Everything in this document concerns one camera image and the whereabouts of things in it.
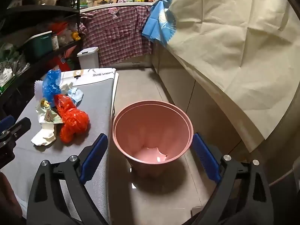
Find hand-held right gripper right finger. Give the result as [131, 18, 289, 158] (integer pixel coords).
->
[192, 132, 279, 225]

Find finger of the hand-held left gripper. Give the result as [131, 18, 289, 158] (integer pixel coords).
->
[0, 117, 32, 149]
[0, 115, 15, 134]

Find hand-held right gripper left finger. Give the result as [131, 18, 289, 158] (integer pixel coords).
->
[26, 133, 110, 225]

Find colourful snack wrapper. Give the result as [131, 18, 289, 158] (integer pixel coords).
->
[35, 98, 64, 124]

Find red plastic bag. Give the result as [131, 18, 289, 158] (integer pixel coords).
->
[54, 94, 91, 143]

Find blue plastic bag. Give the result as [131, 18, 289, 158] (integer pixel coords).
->
[42, 70, 62, 107]

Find pink plastic trash bin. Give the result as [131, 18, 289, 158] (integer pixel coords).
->
[112, 100, 194, 179]

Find light blue face mask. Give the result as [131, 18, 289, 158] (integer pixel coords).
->
[68, 87, 84, 105]

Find person's left forearm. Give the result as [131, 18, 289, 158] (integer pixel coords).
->
[0, 172, 24, 225]

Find green food packets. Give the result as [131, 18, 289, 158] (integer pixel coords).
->
[0, 42, 31, 94]

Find beige kitchen cabinet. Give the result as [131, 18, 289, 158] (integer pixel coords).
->
[151, 40, 249, 160]

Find red package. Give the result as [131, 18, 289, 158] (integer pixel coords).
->
[50, 52, 75, 72]

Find green storage box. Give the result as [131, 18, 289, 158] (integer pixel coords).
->
[23, 31, 53, 60]

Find white pedal bin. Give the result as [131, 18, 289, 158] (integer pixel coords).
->
[77, 47, 100, 69]

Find clear bag of garlic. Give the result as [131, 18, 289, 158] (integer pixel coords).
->
[57, 27, 77, 46]

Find orange plastic bag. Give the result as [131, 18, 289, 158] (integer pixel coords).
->
[48, 22, 68, 35]

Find black shelf rack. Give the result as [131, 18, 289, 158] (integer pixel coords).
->
[0, 0, 82, 113]

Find cream cloth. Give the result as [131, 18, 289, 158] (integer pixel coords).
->
[150, 0, 300, 153]

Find plaid shirt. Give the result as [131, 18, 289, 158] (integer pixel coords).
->
[78, 6, 153, 67]

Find black pot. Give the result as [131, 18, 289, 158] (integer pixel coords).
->
[56, 0, 75, 8]

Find blue printed cloth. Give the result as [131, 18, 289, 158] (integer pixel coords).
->
[142, 0, 179, 48]

